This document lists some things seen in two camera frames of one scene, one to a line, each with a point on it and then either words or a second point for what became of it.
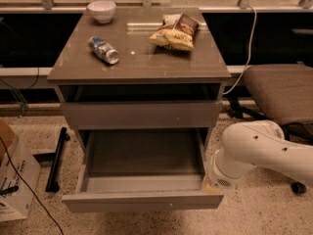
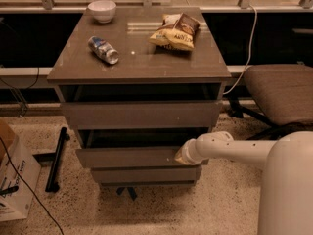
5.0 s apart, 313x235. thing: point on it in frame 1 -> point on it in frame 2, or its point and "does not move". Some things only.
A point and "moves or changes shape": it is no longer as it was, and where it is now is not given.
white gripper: x=217 y=177 -> x=190 y=153
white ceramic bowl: x=102 y=10 does not move
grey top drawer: x=137 y=116 does not move
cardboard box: x=16 y=205 does not move
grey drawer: x=142 y=169 moves or changes shape
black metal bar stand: x=52 y=183 does not move
